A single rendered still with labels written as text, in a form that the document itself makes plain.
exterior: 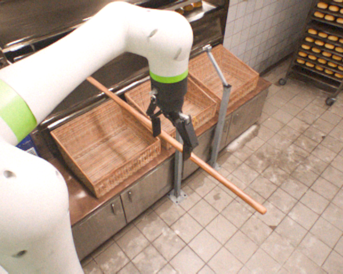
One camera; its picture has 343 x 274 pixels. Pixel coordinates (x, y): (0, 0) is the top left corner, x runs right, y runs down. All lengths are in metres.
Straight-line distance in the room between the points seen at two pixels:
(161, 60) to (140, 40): 0.06
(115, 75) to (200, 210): 1.31
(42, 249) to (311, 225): 2.38
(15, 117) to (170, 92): 0.34
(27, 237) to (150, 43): 0.41
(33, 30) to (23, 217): 1.37
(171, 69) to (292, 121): 2.87
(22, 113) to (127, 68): 1.63
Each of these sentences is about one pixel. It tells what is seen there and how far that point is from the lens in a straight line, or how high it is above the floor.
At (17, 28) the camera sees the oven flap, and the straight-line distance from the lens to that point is 1.62.
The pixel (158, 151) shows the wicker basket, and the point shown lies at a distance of 1.95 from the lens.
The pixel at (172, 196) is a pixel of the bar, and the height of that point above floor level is 0.01.
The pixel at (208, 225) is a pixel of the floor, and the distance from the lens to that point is 2.35.
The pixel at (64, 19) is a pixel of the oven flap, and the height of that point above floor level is 1.49.
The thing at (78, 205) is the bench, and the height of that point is 0.58.
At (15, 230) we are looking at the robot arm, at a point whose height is 1.81.
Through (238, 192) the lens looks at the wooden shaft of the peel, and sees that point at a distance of 1.10.
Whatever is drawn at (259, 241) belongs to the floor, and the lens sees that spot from 2.38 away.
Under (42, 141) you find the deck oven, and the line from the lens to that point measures 2.00.
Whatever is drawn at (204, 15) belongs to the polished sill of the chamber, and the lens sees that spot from 2.50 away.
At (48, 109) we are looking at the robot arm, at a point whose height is 1.79.
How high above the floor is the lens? 2.09
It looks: 47 degrees down
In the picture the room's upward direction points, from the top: straight up
